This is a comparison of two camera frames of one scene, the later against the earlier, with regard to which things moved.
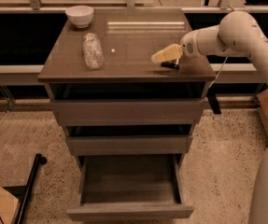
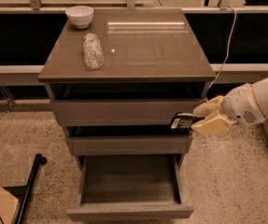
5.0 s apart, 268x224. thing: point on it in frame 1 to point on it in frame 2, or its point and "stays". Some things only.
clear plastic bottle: (92, 50) stays
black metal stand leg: (22, 192) stays
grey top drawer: (127, 112) stays
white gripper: (188, 46) to (242, 105)
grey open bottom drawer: (135, 188) stays
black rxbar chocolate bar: (171, 64) to (183, 121)
